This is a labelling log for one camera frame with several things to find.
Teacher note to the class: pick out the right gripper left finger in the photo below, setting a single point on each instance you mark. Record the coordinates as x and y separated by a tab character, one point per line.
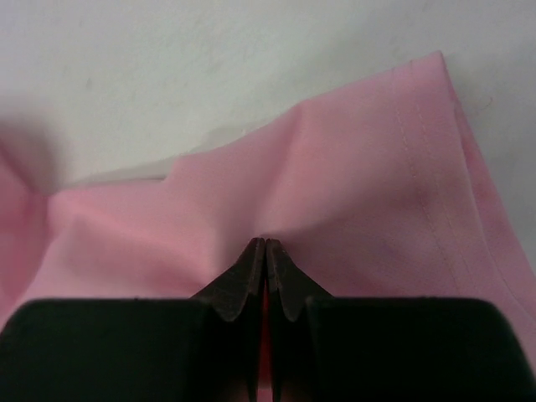
202	348

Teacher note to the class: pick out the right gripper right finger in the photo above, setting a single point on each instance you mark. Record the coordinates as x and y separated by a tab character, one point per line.
327	348

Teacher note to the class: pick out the pink t-shirt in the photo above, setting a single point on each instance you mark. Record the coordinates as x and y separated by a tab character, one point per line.
377	189

